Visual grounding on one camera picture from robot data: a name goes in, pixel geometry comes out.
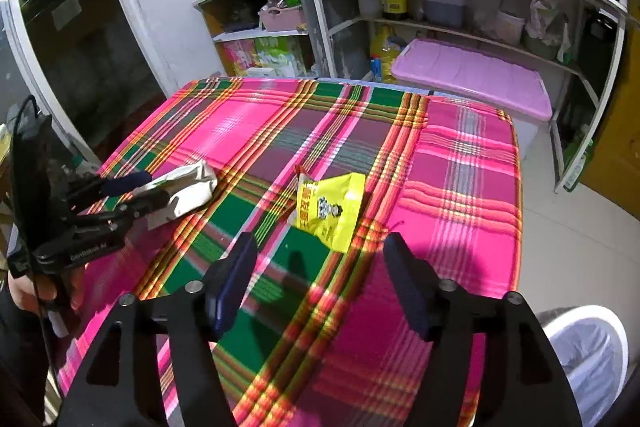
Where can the yellow snack packet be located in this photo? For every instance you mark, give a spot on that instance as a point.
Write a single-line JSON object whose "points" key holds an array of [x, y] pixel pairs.
{"points": [[332, 212]]}

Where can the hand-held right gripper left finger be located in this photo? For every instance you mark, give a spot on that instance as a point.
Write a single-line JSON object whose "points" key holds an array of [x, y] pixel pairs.
{"points": [[235, 277]]}

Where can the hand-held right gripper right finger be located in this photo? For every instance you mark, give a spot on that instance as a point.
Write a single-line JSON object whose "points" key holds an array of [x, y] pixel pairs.
{"points": [[405, 277]]}

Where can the crumpled plastic bags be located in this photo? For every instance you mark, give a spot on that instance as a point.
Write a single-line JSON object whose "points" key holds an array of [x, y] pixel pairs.
{"points": [[545, 27]]}

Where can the cream paper wrapper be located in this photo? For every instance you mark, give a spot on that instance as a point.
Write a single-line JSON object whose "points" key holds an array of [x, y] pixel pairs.
{"points": [[190, 192]]}

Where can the person's left forearm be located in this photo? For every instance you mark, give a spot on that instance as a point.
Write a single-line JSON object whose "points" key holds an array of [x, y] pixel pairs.
{"points": [[20, 357]]}

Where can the yellow wooden door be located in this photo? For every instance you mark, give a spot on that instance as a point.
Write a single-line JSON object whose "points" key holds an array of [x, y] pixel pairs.
{"points": [[620, 157]]}

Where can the pink plastic container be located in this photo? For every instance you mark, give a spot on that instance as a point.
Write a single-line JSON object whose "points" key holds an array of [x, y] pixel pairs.
{"points": [[509, 28]]}

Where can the white round trash bin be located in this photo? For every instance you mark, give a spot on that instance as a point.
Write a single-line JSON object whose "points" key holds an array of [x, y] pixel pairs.
{"points": [[590, 311]]}

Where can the pink cardboard box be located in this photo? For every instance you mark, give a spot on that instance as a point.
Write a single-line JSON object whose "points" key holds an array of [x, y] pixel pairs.
{"points": [[239, 57]]}

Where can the pink lidded storage box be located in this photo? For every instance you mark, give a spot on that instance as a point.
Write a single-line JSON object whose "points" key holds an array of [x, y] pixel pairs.
{"points": [[465, 72]]}

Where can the yellow cooking oil bottle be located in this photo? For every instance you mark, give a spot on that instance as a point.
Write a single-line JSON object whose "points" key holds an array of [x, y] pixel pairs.
{"points": [[387, 52]]}

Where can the person's left hand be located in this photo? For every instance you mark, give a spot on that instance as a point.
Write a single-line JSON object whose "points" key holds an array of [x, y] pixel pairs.
{"points": [[25, 297]]}

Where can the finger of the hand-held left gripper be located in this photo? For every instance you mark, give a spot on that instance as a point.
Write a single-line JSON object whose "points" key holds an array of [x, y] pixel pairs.
{"points": [[127, 182], [145, 204]]}

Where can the grey plastic bin liner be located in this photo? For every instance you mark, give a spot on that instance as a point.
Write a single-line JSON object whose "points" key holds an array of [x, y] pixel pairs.
{"points": [[585, 367]]}

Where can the green cardboard box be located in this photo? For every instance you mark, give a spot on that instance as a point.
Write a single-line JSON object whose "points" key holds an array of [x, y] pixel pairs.
{"points": [[280, 57]]}

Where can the pink green plaid tablecloth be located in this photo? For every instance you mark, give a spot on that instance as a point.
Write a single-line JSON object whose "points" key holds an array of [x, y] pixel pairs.
{"points": [[300, 132]]}

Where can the purple liquid jug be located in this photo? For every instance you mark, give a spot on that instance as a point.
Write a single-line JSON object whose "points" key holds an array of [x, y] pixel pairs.
{"points": [[445, 4]]}

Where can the pink plastic basket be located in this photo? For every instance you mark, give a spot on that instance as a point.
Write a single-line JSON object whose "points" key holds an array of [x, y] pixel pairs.
{"points": [[282, 18]]}

